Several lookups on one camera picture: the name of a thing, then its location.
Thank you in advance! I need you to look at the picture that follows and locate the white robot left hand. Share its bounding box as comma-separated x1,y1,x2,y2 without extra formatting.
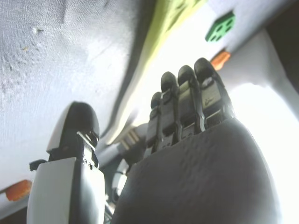
26,57,284,224

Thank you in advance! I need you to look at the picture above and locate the long leek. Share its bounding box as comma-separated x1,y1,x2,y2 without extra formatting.
102,0,208,147

